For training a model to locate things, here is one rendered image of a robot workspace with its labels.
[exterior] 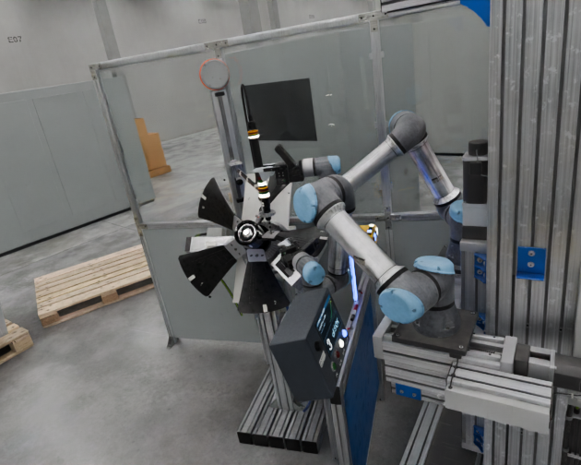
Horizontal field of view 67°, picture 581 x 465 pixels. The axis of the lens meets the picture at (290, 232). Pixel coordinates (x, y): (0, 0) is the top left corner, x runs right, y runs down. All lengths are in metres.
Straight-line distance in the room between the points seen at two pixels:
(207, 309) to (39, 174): 4.40
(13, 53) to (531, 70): 13.50
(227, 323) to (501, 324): 2.11
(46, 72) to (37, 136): 7.31
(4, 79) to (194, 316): 11.36
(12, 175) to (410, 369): 6.22
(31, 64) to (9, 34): 0.79
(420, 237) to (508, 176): 1.27
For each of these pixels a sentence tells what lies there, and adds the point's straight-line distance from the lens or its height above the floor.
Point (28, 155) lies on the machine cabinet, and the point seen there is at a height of 1.22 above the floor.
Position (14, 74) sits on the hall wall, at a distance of 14.10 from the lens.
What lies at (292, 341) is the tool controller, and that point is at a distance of 1.13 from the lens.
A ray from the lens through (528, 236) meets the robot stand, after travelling 1.47.
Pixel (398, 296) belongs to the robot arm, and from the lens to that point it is 1.26.
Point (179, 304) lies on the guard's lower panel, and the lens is 3.39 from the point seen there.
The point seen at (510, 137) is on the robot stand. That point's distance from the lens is 1.38.
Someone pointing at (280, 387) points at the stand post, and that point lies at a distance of 2.56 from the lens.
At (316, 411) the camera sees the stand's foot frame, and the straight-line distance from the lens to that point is 2.63.
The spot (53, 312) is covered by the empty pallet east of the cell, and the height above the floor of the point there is 0.12.
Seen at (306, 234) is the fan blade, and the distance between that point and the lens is 1.90.
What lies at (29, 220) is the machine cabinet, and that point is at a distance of 7.17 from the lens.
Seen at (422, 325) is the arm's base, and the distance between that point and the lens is 1.45.
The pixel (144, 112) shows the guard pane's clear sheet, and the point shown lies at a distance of 2.95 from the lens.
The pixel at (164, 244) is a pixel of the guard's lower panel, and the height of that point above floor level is 0.84.
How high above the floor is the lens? 1.89
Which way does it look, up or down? 21 degrees down
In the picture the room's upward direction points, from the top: 9 degrees counter-clockwise
